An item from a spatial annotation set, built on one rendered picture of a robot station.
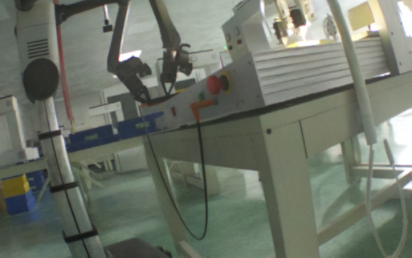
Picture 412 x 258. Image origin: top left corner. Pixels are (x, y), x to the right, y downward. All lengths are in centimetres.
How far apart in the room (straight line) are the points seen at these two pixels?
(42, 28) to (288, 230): 108
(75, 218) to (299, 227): 90
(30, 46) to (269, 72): 92
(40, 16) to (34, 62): 19
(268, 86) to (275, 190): 18
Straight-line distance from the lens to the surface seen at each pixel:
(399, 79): 79
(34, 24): 126
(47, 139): 121
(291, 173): 51
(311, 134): 54
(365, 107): 61
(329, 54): 67
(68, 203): 122
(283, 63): 58
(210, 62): 326
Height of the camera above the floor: 76
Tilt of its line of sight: 1 degrees up
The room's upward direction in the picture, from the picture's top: 14 degrees counter-clockwise
